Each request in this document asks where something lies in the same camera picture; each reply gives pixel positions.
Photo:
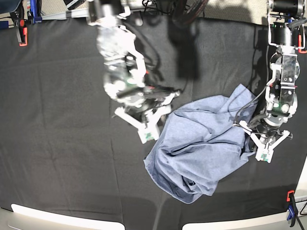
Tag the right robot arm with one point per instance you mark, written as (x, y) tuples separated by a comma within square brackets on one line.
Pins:
[(126, 81)]

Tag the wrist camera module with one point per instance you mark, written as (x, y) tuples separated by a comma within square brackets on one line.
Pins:
[(149, 133), (264, 154)]

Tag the light blue t-shirt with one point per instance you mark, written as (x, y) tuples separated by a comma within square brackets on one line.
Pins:
[(199, 145)]

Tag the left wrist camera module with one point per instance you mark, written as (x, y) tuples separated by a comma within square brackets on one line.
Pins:
[(264, 154)]

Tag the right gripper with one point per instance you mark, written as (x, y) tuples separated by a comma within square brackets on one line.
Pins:
[(136, 99)]

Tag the orange blue clamp near right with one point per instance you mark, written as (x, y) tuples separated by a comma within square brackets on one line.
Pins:
[(292, 209)]

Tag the blue clamp far left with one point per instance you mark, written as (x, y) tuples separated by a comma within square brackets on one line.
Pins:
[(34, 10)]

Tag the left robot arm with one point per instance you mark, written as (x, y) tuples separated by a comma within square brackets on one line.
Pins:
[(286, 33)]

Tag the orange black clamp far left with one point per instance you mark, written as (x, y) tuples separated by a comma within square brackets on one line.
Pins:
[(21, 32)]

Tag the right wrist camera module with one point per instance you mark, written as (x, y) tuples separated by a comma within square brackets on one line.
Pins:
[(149, 133)]

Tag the black table cloth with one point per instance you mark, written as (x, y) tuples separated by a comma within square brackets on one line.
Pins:
[(63, 151)]

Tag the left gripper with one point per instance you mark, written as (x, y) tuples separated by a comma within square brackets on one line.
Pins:
[(263, 127)]

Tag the aluminium frame rail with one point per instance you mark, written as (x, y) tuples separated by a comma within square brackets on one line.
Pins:
[(78, 13)]

